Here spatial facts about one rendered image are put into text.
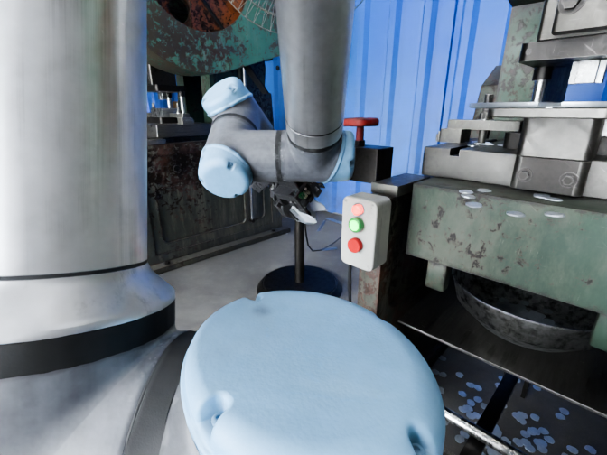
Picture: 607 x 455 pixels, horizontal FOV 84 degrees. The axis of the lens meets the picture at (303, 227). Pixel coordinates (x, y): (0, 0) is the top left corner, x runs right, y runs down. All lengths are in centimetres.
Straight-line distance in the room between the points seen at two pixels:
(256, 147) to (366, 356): 36
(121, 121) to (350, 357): 15
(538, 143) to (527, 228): 14
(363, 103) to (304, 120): 196
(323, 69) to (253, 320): 27
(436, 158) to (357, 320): 60
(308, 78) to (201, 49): 129
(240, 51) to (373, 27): 95
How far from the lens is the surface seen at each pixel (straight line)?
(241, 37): 177
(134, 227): 19
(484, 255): 66
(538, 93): 91
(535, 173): 68
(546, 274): 65
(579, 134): 66
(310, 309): 19
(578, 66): 82
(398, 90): 225
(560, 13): 75
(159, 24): 159
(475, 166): 73
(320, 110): 40
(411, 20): 227
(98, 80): 19
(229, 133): 50
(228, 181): 48
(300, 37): 36
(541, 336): 80
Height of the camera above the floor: 78
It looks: 20 degrees down
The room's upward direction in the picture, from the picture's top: straight up
